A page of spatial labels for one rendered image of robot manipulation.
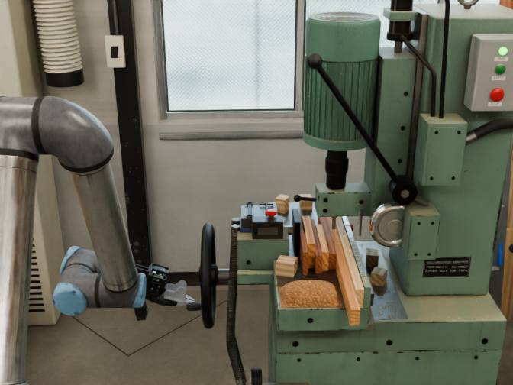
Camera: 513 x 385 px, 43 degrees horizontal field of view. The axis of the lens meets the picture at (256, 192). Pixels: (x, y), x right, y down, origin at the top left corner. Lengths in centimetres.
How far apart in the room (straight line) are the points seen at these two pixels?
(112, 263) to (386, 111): 75
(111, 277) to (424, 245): 76
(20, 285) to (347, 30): 87
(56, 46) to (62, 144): 147
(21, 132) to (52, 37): 146
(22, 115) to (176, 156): 174
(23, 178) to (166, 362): 165
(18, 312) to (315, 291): 64
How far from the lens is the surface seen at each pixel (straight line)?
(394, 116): 161
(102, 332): 308
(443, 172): 155
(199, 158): 302
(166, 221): 315
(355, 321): 147
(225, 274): 180
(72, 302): 176
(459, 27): 155
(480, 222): 173
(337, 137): 158
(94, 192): 143
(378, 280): 181
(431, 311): 174
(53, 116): 132
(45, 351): 303
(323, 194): 168
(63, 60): 279
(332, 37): 152
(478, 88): 153
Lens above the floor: 173
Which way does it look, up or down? 23 degrees down
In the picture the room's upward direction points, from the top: straight up
